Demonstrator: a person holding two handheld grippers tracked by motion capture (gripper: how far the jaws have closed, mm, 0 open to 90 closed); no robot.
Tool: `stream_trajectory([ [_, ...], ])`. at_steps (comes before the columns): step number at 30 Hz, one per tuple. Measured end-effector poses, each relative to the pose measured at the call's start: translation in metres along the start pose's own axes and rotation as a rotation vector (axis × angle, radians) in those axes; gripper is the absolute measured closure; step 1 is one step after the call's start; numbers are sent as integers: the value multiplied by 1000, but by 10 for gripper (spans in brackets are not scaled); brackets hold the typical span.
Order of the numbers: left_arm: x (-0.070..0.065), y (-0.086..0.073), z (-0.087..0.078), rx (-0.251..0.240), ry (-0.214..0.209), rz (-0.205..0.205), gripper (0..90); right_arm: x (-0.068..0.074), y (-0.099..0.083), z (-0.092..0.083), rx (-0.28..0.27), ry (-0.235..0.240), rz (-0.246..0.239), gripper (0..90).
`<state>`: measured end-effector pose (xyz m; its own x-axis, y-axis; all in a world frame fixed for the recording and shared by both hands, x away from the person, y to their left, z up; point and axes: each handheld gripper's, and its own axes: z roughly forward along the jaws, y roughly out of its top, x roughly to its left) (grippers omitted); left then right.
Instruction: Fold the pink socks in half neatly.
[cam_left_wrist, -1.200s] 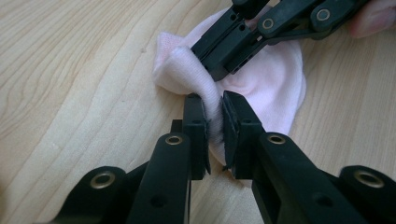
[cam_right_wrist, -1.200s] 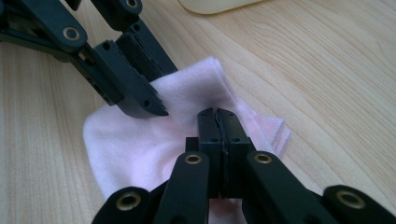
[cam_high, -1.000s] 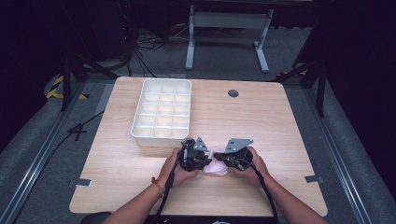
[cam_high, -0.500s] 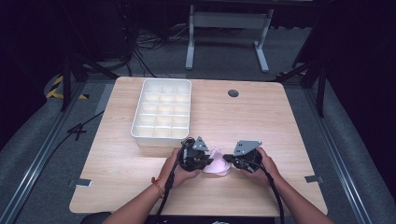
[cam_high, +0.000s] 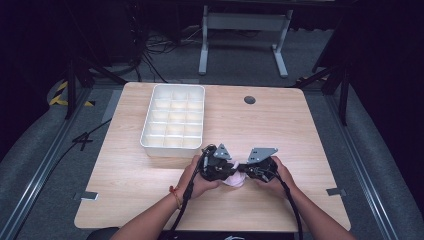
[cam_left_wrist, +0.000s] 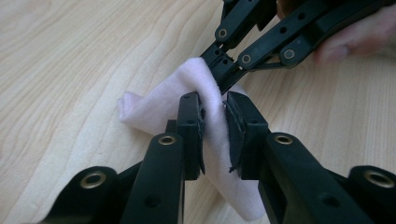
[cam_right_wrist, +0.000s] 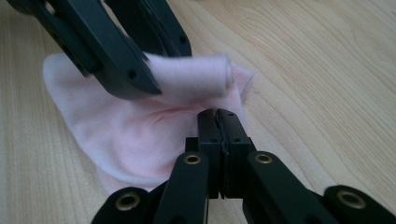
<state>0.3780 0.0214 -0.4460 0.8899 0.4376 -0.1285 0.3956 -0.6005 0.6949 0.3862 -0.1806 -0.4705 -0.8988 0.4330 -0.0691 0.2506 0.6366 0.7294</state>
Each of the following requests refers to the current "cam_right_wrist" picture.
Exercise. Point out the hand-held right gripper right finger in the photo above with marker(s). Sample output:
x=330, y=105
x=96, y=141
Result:
x=235, y=146

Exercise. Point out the pink ankle sock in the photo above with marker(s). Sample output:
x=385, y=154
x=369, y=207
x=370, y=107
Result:
x=124, y=133

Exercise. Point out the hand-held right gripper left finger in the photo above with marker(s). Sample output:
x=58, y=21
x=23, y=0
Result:
x=211, y=149

